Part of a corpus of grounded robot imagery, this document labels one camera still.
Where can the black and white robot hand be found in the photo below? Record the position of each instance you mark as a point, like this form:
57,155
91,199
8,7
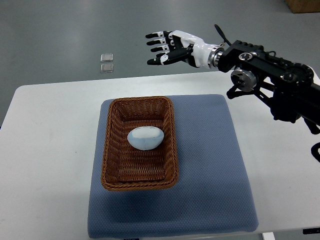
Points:
178,46

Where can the light blue egg-shaped toy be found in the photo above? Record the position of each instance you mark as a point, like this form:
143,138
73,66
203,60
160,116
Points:
145,137

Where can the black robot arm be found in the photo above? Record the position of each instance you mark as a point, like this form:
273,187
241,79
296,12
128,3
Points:
286,87

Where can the brown wicker basket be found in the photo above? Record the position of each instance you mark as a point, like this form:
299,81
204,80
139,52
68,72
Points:
125,168

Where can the upper silver floor plate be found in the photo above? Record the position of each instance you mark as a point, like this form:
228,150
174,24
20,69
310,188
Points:
107,57

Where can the silver floor plate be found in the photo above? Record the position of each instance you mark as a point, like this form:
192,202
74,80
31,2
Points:
107,57
106,68

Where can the lower silver floor plate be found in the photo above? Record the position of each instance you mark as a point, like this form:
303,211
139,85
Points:
106,68

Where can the brown cardboard box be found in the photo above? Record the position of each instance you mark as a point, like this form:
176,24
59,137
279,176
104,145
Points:
303,6

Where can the blue quilted mat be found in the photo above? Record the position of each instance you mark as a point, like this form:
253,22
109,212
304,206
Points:
212,194

